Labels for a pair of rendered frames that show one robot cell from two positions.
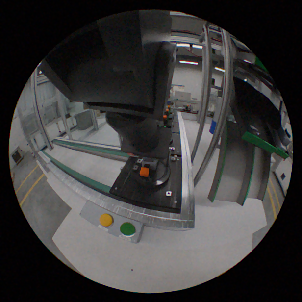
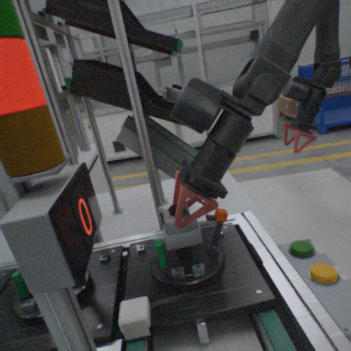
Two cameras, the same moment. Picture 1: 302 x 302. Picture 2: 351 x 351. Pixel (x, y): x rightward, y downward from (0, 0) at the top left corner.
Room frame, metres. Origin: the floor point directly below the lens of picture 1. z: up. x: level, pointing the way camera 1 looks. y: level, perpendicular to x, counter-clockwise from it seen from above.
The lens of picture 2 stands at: (0.33, 0.43, 1.32)
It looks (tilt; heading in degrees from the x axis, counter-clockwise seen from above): 21 degrees down; 255
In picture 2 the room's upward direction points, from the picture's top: 11 degrees counter-clockwise
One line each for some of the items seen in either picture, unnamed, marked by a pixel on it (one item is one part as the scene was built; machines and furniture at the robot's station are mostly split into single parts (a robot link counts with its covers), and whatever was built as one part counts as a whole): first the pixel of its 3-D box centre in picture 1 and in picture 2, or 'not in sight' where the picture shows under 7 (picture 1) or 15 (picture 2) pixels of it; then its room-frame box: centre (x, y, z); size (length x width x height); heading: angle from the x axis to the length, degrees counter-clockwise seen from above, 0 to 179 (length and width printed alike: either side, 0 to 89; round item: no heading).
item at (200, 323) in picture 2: not in sight; (202, 331); (0.25, 0.12, 0.95); 0.01 x 0.01 x 0.04; 77
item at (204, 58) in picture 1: (204, 75); not in sight; (1.18, -0.68, 1.56); 0.05 x 0.05 x 1.39; 77
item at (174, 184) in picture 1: (151, 174); (189, 269); (0.22, 0.00, 0.96); 0.24 x 0.24 x 0.02; 77
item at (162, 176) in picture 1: (151, 171); (187, 261); (0.22, 0.00, 0.98); 0.14 x 0.14 x 0.02
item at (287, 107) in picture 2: not in sight; (315, 103); (-3.86, -4.02, 0.20); 1.20 x 0.80 x 0.41; 159
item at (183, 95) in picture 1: (189, 101); not in sight; (7.40, -3.10, 0.69); 2.42 x 1.03 x 1.38; 69
